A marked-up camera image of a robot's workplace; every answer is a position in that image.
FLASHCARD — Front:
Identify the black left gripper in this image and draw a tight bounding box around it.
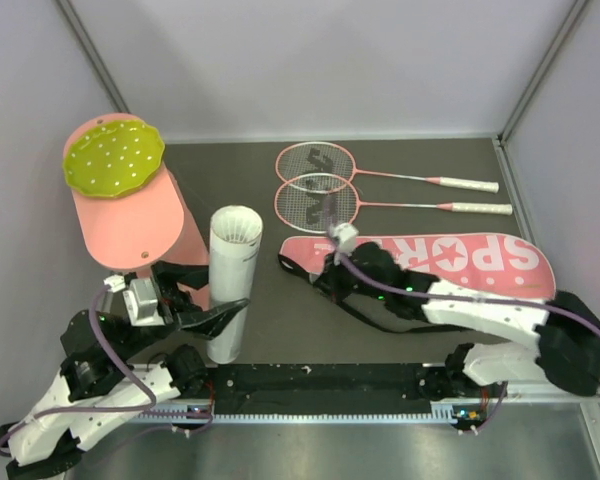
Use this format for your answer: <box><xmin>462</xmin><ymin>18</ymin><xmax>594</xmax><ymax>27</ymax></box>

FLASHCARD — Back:
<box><xmin>117</xmin><ymin>260</ymin><xmax>252</xmax><ymax>359</ymax></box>

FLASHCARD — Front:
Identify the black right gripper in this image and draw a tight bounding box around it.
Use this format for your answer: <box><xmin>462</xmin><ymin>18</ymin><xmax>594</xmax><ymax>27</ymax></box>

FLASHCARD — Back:
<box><xmin>313</xmin><ymin>246</ymin><xmax>389</xmax><ymax>303</ymax></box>

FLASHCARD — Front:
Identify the white shuttlecock tube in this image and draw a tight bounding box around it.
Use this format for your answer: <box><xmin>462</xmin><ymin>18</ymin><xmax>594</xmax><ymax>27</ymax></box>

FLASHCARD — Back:
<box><xmin>207</xmin><ymin>210</ymin><xmax>263</xmax><ymax>364</ymax></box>

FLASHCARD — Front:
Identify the white feather shuttlecock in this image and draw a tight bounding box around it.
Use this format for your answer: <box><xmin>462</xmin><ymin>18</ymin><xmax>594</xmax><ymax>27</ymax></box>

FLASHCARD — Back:
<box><xmin>211</xmin><ymin>205</ymin><xmax>262</xmax><ymax>244</ymax></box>

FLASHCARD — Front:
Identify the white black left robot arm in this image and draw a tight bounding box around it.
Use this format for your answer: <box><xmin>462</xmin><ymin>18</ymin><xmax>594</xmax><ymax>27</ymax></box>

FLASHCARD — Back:
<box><xmin>0</xmin><ymin>261</ymin><xmax>249</xmax><ymax>479</ymax></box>

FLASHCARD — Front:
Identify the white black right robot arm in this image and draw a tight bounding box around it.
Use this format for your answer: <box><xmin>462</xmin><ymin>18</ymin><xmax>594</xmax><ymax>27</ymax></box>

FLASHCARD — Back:
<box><xmin>307</xmin><ymin>242</ymin><xmax>600</xmax><ymax>397</ymax></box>

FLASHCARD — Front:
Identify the pink racket near bag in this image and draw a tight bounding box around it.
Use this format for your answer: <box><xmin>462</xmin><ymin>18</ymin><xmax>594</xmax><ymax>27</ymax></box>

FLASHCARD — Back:
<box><xmin>273</xmin><ymin>173</ymin><xmax>513</xmax><ymax>234</ymax></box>

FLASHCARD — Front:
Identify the pink tiered shelf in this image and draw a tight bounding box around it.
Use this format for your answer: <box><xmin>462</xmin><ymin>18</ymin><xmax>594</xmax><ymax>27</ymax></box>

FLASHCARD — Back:
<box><xmin>62</xmin><ymin>112</ymin><xmax>211</xmax><ymax>307</ymax></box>

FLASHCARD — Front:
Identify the pink racket far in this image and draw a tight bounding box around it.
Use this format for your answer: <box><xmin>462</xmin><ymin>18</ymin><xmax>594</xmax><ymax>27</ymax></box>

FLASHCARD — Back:
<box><xmin>275</xmin><ymin>141</ymin><xmax>500</xmax><ymax>194</ymax></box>

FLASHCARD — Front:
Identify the pink sport racket bag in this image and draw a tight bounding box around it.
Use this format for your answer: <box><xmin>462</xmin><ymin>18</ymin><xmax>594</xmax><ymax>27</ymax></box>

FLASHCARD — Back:
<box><xmin>278</xmin><ymin>230</ymin><xmax>556</xmax><ymax>304</ymax></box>

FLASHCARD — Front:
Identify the green dotted scalloped plate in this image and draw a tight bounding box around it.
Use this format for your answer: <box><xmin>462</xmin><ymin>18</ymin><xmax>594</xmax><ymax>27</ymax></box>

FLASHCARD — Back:
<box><xmin>63</xmin><ymin>119</ymin><xmax>165</xmax><ymax>199</ymax></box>

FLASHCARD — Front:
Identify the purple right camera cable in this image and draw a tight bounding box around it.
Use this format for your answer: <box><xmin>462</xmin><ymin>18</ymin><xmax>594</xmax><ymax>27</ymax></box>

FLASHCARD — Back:
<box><xmin>337</xmin><ymin>254</ymin><xmax>600</xmax><ymax>386</ymax></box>

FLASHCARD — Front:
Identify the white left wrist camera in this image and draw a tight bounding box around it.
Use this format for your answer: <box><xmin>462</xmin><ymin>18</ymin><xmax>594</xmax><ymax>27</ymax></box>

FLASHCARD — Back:
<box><xmin>103</xmin><ymin>274</ymin><xmax>165</xmax><ymax>327</ymax></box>

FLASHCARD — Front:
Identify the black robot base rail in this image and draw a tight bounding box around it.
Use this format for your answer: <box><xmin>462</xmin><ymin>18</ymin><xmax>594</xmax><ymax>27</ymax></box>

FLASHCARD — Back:
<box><xmin>149</xmin><ymin>362</ymin><xmax>486</xmax><ymax>416</ymax></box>

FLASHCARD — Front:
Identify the white slotted cable duct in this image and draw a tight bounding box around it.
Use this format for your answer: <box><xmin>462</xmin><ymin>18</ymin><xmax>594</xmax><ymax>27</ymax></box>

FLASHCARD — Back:
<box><xmin>129</xmin><ymin>402</ymin><xmax>486</xmax><ymax>425</ymax></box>

